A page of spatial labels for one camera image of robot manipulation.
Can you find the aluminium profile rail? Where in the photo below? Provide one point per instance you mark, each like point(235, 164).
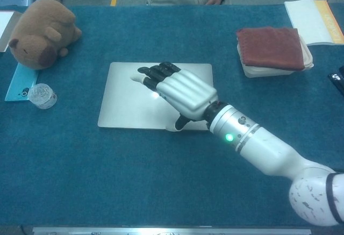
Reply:
point(172, 231)

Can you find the cream plastic lidded container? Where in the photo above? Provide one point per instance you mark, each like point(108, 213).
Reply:
point(258, 72)

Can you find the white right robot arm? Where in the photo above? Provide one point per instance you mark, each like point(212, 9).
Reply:
point(268, 149)

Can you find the black device with white print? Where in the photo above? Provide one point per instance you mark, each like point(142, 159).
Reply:
point(337, 80)

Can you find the folded brown towel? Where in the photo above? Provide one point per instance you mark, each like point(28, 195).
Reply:
point(268, 46)

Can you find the clear jar of paper clips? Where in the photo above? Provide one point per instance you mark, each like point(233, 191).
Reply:
point(41, 95)

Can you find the brown capybara plush toy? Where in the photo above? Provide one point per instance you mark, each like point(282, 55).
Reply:
point(40, 33)

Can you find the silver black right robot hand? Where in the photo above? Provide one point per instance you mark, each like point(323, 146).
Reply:
point(188, 95)

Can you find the white book with orange spine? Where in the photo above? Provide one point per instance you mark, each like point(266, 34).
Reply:
point(306, 20)

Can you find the silver laptop computer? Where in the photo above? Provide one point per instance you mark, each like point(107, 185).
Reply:
point(121, 106)

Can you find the teal blue table mat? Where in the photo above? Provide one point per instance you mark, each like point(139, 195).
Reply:
point(107, 178)

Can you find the light blue smartphone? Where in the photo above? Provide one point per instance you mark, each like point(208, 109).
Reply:
point(18, 84)

